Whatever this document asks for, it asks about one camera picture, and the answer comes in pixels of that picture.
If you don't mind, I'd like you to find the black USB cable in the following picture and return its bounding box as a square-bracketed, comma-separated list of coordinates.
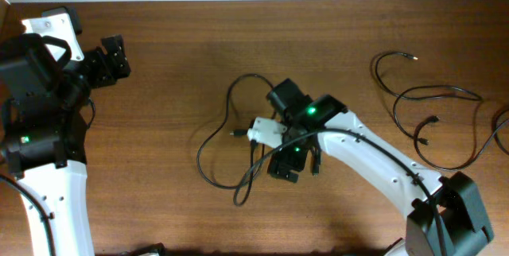
[373, 51, 509, 172]
[196, 72, 322, 190]

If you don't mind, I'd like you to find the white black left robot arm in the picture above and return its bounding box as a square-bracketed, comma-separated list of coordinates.
[1, 33, 130, 255]

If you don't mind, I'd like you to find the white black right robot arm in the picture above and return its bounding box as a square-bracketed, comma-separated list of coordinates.
[266, 79, 494, 255]

